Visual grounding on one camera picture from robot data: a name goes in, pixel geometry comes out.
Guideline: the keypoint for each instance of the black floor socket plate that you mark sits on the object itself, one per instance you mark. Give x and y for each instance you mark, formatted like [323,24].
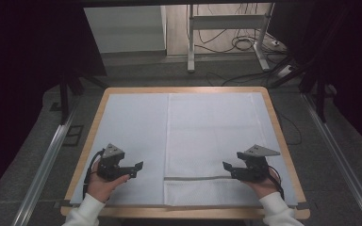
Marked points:
[74,135]

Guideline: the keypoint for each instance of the dark curtain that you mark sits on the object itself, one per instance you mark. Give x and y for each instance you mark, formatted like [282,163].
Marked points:
[352,62]
[28,62]

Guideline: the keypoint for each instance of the white cloth with grey stripe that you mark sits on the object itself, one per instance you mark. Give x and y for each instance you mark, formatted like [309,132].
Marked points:
[210,132]

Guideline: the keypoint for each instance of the wooden table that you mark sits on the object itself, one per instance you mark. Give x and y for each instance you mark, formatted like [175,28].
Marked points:
[185,89]

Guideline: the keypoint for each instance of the pale grey cabinet panel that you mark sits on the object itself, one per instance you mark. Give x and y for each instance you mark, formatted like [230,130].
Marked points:
[125,29]

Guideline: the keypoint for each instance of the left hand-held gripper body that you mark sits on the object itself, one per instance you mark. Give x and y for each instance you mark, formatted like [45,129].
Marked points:
[111,166]

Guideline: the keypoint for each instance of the person's left hand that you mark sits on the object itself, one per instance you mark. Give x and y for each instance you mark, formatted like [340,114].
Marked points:
[102,186]

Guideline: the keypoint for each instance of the aluminium floor rail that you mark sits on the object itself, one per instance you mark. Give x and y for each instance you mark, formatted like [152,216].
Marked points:
[342,163]
[44,169]

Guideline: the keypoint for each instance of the black metal stand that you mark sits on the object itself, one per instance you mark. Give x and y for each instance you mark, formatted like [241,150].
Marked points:
[319,91]
[65,100]

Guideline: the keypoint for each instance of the grey tape strip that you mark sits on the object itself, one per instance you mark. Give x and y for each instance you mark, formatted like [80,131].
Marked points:
[61,203]
[303,206]

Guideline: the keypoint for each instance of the person's right hand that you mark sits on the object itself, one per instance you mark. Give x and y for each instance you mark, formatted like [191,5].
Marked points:
[262,187]

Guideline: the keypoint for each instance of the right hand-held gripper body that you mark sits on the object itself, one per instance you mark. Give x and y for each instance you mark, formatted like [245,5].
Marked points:
[254,166]

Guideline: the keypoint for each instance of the white metal desk frame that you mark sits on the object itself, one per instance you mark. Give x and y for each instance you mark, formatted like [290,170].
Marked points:
[226,22]

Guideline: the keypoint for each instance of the white power strip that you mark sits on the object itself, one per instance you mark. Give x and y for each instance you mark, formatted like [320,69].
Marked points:
[285,70]

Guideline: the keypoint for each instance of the white table mat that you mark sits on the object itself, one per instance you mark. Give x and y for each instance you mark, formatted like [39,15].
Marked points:
[132,125]

